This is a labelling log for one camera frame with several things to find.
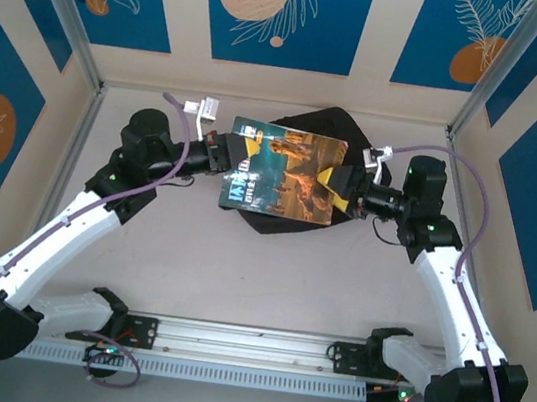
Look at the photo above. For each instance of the teal orange cave landscape book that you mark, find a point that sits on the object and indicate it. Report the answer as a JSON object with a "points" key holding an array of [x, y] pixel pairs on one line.
{"points": [[297, 175]]}

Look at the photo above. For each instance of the black backpack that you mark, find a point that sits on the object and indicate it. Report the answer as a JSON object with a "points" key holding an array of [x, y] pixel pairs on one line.
{"points": [[326, 118]]}

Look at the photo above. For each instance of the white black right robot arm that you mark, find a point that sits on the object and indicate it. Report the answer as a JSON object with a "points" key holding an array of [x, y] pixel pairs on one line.
{"points": [[456, 300]]}

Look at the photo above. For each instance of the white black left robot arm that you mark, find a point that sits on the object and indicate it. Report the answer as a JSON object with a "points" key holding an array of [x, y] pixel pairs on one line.
{"points": [[61, 236]]}

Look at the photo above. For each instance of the right controller board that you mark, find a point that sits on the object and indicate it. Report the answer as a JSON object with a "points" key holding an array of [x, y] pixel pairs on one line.
{"points": [[391, 396]]}

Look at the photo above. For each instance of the controller board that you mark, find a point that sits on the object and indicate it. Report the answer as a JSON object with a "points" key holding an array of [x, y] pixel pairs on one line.
{"points": [[107, 351], [391, 396]]}

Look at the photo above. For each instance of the left controller board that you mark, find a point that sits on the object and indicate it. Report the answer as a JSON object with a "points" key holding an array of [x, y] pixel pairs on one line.
{"points": [[107, 351]]}

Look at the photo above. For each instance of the aluminium side rail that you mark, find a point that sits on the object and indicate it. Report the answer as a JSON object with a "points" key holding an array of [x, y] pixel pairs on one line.
{"points": [[472, 155], [74, 147]]}

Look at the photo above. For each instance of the aluminium frame post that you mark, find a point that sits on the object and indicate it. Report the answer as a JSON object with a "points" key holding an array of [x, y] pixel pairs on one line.
{"points": [[60, 3], [500, 69]]}

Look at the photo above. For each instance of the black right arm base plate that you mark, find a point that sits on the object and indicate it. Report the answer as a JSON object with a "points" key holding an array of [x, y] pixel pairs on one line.
{"points": [[346, 356]]}

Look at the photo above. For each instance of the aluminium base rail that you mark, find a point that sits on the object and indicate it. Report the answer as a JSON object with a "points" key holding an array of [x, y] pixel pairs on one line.
{"points": [[247, 342]]}

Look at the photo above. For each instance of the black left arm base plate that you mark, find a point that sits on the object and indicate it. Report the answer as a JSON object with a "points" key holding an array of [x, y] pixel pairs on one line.
{"points": [[143, 331]]}

